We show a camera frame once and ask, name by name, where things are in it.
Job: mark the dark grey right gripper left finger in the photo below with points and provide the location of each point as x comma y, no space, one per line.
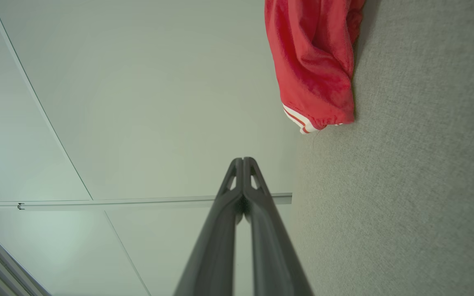
212,255

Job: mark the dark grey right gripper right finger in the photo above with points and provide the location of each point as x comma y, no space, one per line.
274,255

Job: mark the red Bulls 23 jersey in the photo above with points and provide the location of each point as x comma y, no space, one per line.
311,61

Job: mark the grey partition post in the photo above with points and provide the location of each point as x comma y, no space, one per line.
138,204

